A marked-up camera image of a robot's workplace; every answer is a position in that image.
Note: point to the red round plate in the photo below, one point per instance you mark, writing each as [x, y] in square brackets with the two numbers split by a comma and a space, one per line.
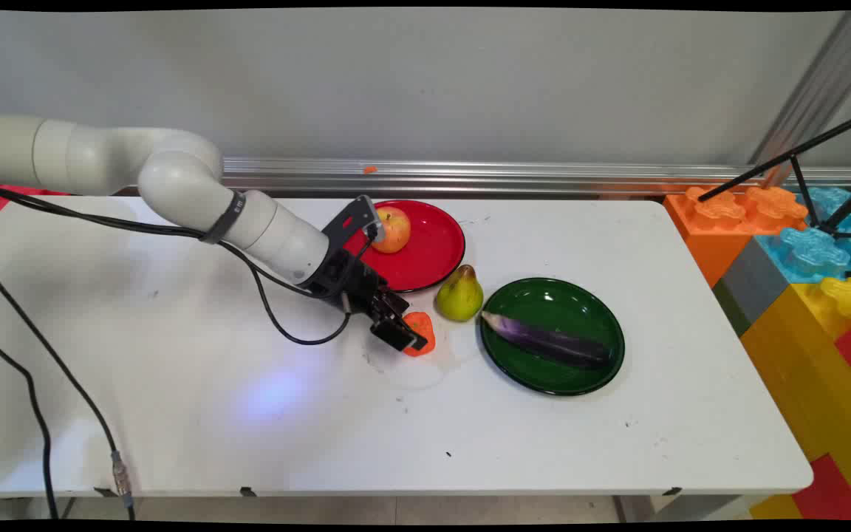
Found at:
[433, 244]

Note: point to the aluminium slanted post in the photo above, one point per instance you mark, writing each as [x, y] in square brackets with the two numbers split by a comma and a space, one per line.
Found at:
[810, 96]

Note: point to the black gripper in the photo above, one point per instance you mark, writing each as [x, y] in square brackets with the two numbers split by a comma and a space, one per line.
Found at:
[351, 284]

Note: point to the green yellow pear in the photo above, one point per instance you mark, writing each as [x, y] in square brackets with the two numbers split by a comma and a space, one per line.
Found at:
[459, 297]

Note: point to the orange persimmon toy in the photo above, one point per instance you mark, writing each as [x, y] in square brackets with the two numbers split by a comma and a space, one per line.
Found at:
[423, 329]

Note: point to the dark green round plate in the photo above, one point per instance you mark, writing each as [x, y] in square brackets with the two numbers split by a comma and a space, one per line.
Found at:
[551, 355]

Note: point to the red yellow apple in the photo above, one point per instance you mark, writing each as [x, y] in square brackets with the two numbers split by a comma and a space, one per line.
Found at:
[396, 230]

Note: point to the grey giant building block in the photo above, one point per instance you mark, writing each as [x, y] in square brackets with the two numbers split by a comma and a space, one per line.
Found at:
[754, 284]

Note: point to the large yellow building block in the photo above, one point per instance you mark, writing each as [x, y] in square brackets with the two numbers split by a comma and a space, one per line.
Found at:
[817, 369]

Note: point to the aluminium rail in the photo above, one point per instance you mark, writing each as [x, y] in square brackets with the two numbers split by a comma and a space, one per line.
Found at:
[544, 177]

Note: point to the white table leg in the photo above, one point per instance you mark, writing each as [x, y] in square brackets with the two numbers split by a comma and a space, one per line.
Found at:
[684, 507]

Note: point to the purple eggplant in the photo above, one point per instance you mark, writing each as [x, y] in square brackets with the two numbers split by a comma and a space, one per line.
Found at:
[547, 341]

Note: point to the orange giant building block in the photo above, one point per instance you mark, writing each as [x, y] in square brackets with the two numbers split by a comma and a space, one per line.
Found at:
[713, 229]

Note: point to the blue giant building block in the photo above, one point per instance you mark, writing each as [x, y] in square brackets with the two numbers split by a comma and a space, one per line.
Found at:
[813, 251]

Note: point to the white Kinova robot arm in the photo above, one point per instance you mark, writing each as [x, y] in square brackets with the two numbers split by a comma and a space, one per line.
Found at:
[174, 177]

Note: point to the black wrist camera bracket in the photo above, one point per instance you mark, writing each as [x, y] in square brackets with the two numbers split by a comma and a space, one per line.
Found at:
[351, 218]

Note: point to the black tripod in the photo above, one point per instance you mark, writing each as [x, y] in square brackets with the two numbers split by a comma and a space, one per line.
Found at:
[795, 155]

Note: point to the small yellow building block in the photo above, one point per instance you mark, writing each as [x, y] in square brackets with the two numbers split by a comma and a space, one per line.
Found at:
[773, 508]

